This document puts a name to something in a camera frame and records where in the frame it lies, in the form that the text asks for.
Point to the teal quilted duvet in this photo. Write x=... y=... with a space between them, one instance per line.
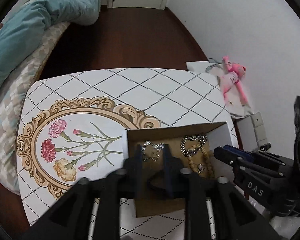
x=22 y=33

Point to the black smart band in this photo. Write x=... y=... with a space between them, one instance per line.
x=156 y=186

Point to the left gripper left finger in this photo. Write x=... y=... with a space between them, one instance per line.
x=122 y=183

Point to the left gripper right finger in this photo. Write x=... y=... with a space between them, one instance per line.
x=182 y=183

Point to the white wall socket strip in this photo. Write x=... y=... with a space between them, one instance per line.
x=259 y=129

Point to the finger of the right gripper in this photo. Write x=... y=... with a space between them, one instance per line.
x=224 y=160
x=240 y=153

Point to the checked patterned mattress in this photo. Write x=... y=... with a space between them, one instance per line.
x=12 y=96

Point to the white cardboard jewelry box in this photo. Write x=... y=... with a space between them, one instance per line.
x=175 y=154

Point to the floral patterned tablecloth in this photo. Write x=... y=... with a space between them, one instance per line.
x=72 y=126

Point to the pink panther plush toy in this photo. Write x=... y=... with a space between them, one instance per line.
x=233 y=78

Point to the black power adapter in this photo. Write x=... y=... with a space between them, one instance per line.
x=265 y=147

